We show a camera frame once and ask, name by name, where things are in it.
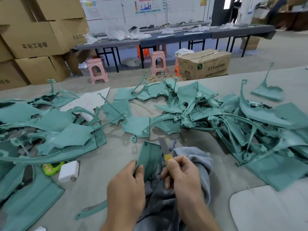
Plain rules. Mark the person's right hand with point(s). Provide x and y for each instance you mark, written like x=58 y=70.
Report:
x=186 y=187

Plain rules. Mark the white power adapter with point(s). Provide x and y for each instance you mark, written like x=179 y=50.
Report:
x=69 y=171

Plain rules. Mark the white paper sheet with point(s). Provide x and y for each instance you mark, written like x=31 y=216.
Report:
x=86 y=99

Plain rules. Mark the orange object under table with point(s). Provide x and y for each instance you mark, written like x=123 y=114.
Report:
x=143 y=50

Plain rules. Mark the person's left hand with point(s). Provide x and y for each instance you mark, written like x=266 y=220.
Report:
x=126 y=197

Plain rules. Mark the green and yellow gadget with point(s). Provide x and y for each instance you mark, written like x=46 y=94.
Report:
x=52 y=168

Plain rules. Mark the pink plastic stool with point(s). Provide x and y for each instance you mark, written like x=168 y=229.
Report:
x=97 y=70
x=159 y=62

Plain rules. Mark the brown cardboard box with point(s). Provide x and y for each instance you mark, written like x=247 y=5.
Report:
x=206 y=65

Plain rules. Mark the long grey work table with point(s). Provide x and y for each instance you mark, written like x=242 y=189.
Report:
x=192 y=35

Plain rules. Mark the grey-blue wiping cloth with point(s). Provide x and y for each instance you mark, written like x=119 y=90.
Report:
x=202 y=166

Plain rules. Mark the pile of green plastic parts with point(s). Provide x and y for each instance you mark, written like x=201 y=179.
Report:
x=72 y=134

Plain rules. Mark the dark door with window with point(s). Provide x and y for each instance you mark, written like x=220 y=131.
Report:
x=224 y=9

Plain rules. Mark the stack of brown cardboard boxes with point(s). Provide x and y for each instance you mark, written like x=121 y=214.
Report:
x=33 y=40

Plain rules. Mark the single green plastic part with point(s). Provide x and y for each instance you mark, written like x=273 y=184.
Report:
x=149 y=158

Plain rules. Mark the white foam sheet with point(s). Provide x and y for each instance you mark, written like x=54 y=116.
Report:
x=272 y=211

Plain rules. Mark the heap of clear plastic bags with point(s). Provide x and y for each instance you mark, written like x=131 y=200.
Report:
x=120 y=34

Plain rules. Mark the colourful wall poster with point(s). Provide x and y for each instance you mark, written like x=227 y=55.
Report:
x=147 y=4

